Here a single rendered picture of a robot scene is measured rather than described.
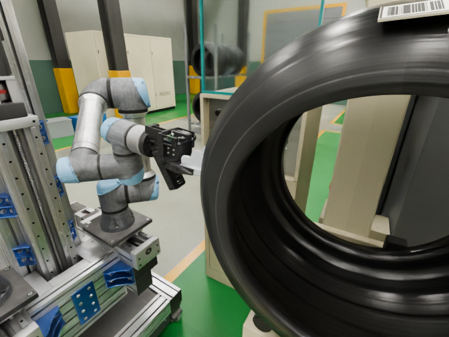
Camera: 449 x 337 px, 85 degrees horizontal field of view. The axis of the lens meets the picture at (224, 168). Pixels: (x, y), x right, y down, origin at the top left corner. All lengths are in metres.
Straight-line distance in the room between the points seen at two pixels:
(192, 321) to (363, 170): 1.33
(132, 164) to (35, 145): 0.43
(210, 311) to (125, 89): 1.36
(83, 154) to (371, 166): 0.79
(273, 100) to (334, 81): 0.07
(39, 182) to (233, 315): 1.27
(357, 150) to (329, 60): 0.46
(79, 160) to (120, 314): 1.00
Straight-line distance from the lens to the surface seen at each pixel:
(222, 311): 1.76
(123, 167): 0.74
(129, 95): 1.03
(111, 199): 1.16
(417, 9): 0.32
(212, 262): 1.80
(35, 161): 1.09
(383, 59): 0.31
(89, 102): 0.99
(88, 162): 0.77
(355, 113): 0.72
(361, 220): 0.83
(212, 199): 0.43
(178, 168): 0.56
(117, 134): 0.70
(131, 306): 1.60
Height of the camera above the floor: 1.43
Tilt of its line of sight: 24 degrees down
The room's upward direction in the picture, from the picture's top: straight up
